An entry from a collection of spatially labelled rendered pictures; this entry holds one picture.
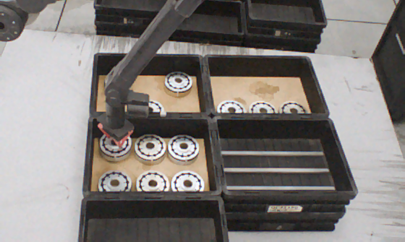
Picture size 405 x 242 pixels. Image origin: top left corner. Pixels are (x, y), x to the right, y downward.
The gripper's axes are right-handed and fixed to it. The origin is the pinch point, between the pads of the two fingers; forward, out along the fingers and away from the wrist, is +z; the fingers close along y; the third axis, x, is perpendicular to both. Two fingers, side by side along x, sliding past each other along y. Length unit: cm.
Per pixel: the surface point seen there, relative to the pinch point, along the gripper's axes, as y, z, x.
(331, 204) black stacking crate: -61, 1, -31
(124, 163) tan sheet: -5.5, 6.1, 1.0
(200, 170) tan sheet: -24.4, 5.8, -14.5
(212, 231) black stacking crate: -40.5, 5.8, -0.6
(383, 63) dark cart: -29, 68, -188
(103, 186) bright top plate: -8.4, 3.2, 13.0
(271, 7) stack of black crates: 30, 40, -148
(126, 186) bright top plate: -13.5, 3.1, 7.9
